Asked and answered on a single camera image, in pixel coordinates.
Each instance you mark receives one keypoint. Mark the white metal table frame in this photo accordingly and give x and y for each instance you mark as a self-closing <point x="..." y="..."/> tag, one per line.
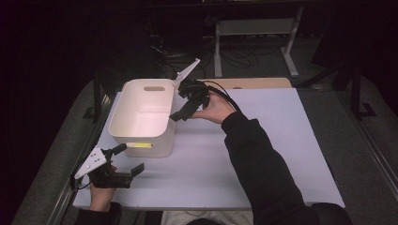
<point x="256" y="27"/>

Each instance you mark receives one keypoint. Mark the person's light trousers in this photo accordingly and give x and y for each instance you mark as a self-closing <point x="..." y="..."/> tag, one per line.
<point x="206" y="217"/>

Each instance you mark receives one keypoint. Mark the yellow shuttlecock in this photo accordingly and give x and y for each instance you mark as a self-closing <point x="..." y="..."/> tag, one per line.
<point x="140" y="145"/>

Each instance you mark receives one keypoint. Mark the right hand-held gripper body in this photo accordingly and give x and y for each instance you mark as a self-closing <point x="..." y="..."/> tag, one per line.
<point x="194" y="90"/>

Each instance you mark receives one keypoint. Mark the wooden table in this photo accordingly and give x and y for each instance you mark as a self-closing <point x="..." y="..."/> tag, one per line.
<point x="250" y="83"/>

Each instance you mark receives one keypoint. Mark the aluminium rail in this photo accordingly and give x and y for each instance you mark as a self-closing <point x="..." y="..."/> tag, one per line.
<point x="67" y="193"/>
<point x="372" y="150"/>

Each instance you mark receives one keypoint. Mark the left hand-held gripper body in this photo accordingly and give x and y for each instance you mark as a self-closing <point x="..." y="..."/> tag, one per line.
<point x="94" y="161"/>

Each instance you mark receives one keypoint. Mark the black metal stand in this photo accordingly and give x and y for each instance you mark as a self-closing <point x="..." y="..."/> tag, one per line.
<point x="97" y="100"/>
<point x="355" y="93"/>

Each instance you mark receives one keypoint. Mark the person's right hand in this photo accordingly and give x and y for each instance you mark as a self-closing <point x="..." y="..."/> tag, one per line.
<point x="216" y="109"/>

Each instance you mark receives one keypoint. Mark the person's left hand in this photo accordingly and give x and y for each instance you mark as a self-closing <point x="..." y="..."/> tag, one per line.
<point x="101" y="197"/>

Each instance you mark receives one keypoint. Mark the white plastic storage bin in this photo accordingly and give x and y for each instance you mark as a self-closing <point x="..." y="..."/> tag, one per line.
<point x="142" y="117"/>

